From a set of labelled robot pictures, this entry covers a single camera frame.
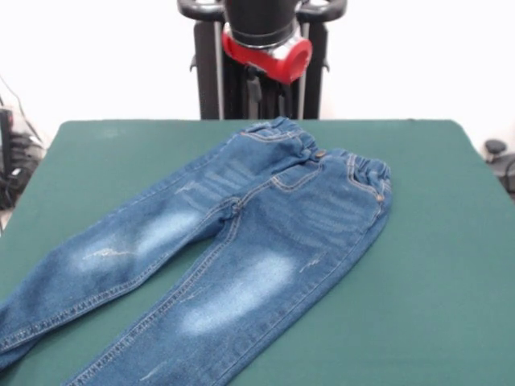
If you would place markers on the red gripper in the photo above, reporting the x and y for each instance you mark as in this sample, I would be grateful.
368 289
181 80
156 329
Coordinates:
281 60

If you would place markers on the blue denim jeans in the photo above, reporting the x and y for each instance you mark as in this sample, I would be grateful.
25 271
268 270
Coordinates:
261 257

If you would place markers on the black round knob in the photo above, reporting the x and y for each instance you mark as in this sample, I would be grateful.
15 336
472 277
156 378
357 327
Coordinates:
495 145

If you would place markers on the dark green table cloth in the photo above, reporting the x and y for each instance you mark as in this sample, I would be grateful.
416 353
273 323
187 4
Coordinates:
422 281

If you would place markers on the dark grey chair base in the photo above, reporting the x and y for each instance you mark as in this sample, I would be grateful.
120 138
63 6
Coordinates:
505 169

